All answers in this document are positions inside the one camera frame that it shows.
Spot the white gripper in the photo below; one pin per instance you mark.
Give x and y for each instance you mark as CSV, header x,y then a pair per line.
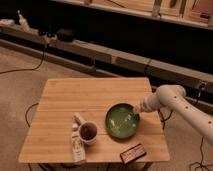
x,y
147,104

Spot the green ceramic bowl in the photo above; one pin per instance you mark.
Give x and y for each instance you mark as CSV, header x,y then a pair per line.
x,y
121,122

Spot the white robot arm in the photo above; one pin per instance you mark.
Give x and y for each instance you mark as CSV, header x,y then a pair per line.
x,y
173,97

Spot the wooden table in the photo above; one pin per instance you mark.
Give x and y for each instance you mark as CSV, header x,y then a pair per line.
x,y
48,138

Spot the small dark rectangular box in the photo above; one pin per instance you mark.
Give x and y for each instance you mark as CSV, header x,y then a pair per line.
x,y
133,153

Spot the white mug with brown interior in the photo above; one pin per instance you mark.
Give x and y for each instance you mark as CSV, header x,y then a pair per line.
x,y
87,130

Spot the white plastic bottle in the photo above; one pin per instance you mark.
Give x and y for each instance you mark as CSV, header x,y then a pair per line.
x,y
78,149

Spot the dark device on ledge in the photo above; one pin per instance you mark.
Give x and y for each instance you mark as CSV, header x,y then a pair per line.
x,y
66,35

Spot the white spray bottle on ledge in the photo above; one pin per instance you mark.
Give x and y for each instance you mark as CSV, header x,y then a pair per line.
x,y
23,22

